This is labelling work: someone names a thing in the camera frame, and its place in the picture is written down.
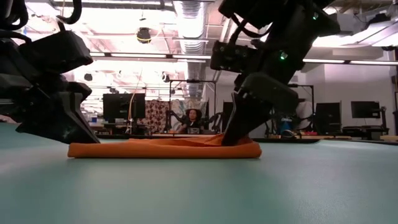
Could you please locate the black station frame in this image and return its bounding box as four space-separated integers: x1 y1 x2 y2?
168 78 218 133

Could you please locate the orange towel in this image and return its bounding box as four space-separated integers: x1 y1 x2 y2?
67 133 263 160

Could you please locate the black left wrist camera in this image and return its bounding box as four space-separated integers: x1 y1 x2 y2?
18 29 95 74

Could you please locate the black monitor back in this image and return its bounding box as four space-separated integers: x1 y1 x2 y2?
314 101 343 135

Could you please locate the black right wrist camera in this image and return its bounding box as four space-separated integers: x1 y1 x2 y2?
209 40 261 74

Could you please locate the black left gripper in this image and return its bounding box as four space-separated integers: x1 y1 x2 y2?
0 42 101 145

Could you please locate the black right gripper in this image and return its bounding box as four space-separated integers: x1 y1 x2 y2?
221 72 299 147

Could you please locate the long ceiling light rail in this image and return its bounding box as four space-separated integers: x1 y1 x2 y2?
89 51 398 67

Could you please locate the black monitor on arm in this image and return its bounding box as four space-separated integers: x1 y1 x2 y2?
350 100 381 119

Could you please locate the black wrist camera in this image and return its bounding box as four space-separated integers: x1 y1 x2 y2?
209 40 261 74
18 29 95 74

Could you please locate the large black monitor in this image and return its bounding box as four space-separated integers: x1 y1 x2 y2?
102 92 147 124

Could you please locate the green table mat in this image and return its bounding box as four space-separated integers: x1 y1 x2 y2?
0 121 398 224

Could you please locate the black aluminium table frame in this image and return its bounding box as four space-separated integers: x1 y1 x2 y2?
93 133 398 146

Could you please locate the seated person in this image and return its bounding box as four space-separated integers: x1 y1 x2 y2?
176 108 206 136

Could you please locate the floral patterned cloth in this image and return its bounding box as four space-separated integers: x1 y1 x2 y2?
145 99 171 133

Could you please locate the silver ceiling duct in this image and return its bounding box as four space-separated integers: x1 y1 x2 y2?
173 0 208 95

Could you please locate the black desk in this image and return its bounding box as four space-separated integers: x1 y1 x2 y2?
341 125 390 141

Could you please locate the black ceiling dome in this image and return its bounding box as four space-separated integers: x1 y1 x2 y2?
136 27 152 45

